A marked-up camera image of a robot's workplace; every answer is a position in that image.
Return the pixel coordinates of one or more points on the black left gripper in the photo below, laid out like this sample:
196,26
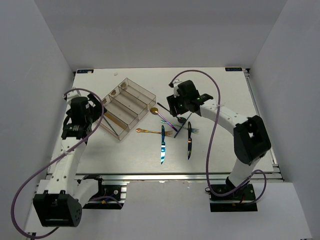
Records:
97,109

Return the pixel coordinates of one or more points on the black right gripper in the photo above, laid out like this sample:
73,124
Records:
172,102

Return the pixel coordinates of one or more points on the gold bowl rainbow spoon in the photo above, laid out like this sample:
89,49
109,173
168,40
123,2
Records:
155,111

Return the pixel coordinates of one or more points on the dark blue chopstick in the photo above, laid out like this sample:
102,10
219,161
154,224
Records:
110,126
182,124

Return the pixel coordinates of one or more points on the black spoon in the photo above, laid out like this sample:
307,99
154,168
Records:
181,120

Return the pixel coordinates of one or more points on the black knife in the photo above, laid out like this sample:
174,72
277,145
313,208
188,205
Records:
189,146

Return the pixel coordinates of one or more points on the blue knife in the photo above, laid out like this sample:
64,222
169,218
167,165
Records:
163,145

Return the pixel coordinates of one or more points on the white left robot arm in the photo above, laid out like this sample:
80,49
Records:
62,201

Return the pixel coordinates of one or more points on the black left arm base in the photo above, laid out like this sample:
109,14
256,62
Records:
109,196

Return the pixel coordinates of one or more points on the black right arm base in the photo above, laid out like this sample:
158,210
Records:
239,201

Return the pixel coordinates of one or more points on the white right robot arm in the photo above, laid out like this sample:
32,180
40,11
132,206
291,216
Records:
250,138

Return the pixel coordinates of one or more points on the gold ornate fork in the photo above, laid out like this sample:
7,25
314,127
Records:
166,133

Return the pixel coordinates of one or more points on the rainbow fork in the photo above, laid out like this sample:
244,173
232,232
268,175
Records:
193,130

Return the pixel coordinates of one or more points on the blue label sticker left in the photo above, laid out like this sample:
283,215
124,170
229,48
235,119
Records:
84,71

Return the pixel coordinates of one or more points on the blue label sticker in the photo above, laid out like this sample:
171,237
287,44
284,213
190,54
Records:
233,69
84,71

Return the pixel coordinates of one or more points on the clear smoked compartment organizer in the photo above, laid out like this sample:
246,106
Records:
130,102

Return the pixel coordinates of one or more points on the blue label sticker right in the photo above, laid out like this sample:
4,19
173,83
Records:
233,69

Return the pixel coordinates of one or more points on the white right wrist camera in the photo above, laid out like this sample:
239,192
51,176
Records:
175,86

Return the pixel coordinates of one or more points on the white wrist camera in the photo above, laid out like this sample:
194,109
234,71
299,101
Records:
72,93
175,86

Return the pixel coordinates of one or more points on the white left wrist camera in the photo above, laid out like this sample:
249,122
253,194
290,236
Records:
72,93

